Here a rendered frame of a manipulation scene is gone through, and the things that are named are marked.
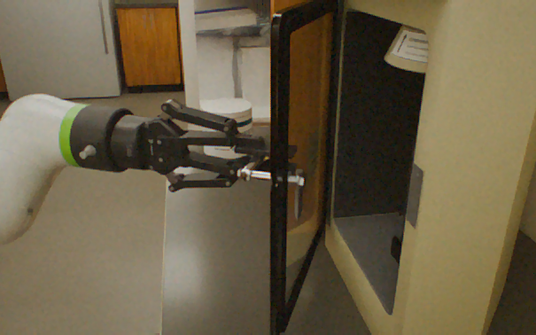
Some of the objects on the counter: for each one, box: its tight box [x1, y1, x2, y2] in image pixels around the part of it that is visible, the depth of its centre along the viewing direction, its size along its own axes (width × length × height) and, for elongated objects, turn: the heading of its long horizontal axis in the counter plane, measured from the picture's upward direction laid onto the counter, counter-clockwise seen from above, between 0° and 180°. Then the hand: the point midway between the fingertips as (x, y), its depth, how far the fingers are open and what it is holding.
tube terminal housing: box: [325, 0, 536, 335], centre depth 61 cm, size 25×32×77 cm
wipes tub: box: [201, 97, 252, 160], centre depth 124 cm, size 13×13×15 cm
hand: (263, 157), depth 61 cm, fingers closed, pressing on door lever
